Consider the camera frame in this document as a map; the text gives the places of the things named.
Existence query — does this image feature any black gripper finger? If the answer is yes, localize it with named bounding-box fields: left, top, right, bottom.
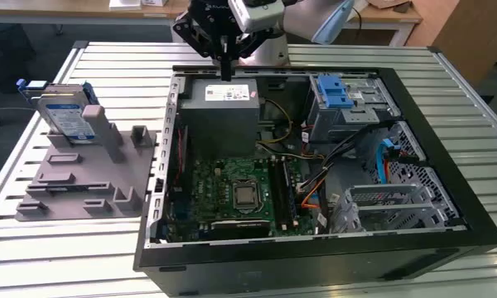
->
left=226, top=26, right=275, bottom=82
left=171, top=11, right=229, bottom=82

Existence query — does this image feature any hard disk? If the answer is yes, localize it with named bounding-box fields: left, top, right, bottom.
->
left=14, top=79, right=99, bottom=144

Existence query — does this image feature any white cardboard box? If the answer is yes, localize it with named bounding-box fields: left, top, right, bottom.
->
left=107, top=0, right=142, bottom=12

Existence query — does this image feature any blue plastic drive latch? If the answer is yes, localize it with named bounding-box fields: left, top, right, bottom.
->
left=317, top=74, right=355, bottom=109

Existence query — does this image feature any grey power supply unit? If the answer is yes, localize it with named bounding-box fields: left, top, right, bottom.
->
left=177, top=77, right=261, bottom=159

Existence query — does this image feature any grey metal drive cage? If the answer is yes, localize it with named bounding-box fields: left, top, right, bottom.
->
left=305, top=74, right=402, bottom=144

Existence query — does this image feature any brown cardboard piece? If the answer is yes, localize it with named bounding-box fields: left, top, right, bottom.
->
left=366, top=0, right=410, bottom=14

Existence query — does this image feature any black bin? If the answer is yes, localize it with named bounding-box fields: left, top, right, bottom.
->
left=0, top=23, right=37, bottom=94

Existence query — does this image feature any green motherboard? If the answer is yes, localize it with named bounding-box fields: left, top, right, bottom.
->
left=167, top=156, right=315, bottom=243

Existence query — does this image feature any black RAM slot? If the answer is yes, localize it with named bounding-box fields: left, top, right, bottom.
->
left=279, top=157, right=294, bottom=223
left=267, top=157, right=283, bottom=226
left=274, top=157, right=289, bottom=225

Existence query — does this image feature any silver CPU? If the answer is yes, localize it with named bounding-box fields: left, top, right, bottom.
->
left=234, top=187, right=255, bottom=205

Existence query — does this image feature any grey parts rack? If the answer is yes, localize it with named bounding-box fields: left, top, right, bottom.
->
left=14, top=104, right=162, bottom=223

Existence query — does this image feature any metal socket cover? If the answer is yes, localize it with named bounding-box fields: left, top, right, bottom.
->
left=230, top=183, right=261, bottom=212

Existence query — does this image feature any black graphics card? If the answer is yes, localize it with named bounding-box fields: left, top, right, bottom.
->
left=209, top=219, right=270, bottom=240

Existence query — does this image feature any black PC case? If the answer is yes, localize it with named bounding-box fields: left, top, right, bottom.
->
left=131, top=65, right=497, bottom=296

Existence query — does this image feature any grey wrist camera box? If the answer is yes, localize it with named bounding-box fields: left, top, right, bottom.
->
left=226, top=0, right=283, bottom=33

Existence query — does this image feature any black cable bundle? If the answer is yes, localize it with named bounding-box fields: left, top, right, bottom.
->
left=299, top=122, right=398, bottom=199

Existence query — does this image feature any blue data wire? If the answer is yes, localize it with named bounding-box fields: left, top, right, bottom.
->
left=378, top=138, right=399, bottom=187

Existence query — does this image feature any orange wire bundle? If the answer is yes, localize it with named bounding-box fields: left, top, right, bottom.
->
left=299, top=173, right=331, bottom=209

